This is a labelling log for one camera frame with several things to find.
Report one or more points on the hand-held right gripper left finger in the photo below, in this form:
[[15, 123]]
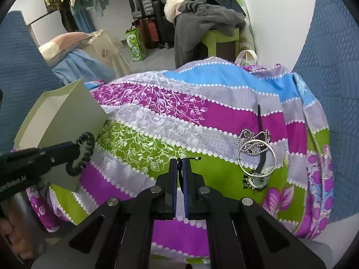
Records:
[[174, 190]]

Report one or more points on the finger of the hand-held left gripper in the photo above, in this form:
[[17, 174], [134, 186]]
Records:
[[42, 157]]

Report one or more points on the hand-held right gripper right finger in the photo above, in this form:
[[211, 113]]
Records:
[[186, 190]]

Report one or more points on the silver hair pin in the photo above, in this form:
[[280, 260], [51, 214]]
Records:
[[196, 159]]

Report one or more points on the grey-green cardboard box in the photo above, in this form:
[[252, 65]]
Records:
[[64, 112]]

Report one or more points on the person's left hand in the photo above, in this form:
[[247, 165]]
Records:
[[14, 235]]

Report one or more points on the green stone brooch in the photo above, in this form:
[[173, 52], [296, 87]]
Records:
[[256, 183]]

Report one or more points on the striped floral blanket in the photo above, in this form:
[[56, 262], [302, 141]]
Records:
[[196, 117]]

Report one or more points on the blue quilted cushion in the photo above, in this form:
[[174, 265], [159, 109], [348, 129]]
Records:
[[22, 75], [331, 89]]

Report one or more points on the silver bangle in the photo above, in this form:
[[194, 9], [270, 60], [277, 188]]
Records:
[[273, 157]]

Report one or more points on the light blue sheet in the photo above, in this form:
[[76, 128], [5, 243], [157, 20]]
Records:
[[81, 67]]

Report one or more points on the pink cream pillow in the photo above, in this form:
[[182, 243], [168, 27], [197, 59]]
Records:
[[61, 44]]

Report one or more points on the translucent plastic bag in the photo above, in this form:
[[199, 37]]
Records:
[[109, 53]]

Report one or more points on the white cabinet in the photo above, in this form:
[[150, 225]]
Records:
[[45, 28]]

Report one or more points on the blue hanging garment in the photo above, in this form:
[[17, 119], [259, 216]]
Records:
[[82, 16]]

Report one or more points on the green shopping bag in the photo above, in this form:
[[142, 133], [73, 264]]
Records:
[[136, 44]]

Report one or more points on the green plastic stool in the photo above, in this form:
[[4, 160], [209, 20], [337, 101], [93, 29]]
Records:
[[213, 40]]

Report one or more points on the red suitcase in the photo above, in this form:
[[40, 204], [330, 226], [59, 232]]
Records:
[[148, 33]]

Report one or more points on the black suitcase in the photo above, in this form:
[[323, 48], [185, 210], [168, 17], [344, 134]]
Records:
[[164, 28]]

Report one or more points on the floral folded mat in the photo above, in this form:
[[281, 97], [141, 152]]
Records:
[[246, 28]]

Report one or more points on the grey fleece towel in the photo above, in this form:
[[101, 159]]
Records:
[[207, 16]]

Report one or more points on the grey hard suitcase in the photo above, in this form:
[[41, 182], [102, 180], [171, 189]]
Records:
[[140, 2]]

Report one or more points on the cream garment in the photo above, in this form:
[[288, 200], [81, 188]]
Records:
[[174, 5]]

